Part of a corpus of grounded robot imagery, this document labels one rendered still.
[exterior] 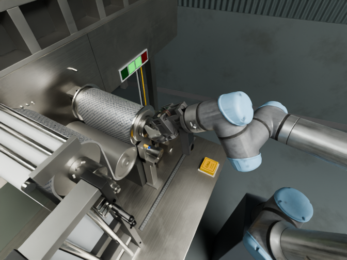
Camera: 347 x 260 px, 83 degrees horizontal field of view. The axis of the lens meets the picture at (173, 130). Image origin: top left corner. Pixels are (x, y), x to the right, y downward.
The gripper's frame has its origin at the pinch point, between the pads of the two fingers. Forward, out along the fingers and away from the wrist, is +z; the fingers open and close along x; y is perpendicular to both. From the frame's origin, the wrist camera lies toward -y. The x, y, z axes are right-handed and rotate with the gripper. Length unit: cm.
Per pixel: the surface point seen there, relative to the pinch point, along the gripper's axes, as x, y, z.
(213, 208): -34, -113, 56
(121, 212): 28.2, 3.0, -18.2
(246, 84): -171, -75, 45
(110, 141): 9.1, 7.0, 8.4
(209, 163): -17.3, -35.7, 5.3
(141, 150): 5.2, -2.2, 3.9
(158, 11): -68, 34, 20
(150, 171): 4.5, -14.4, 12.4
